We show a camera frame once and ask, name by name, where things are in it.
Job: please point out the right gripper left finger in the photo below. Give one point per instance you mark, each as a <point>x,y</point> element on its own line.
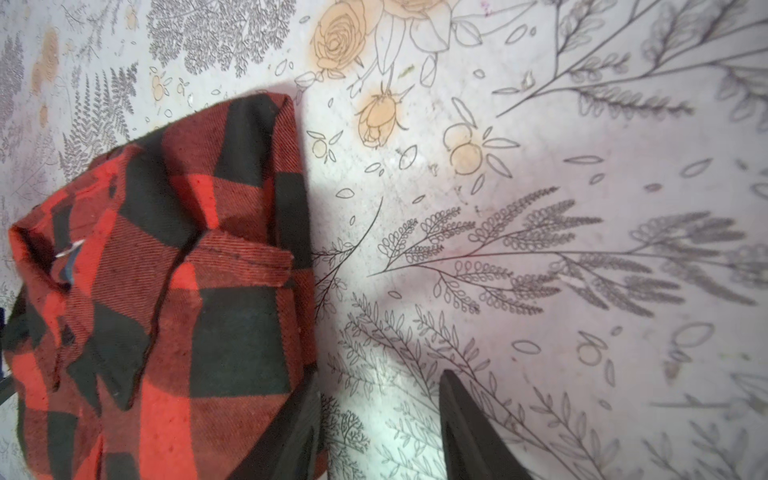
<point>288,448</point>

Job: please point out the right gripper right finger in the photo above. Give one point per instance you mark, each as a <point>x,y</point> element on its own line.
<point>473,450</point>

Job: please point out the red black plaid shirt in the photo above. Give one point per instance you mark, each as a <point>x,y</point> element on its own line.
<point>166,314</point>

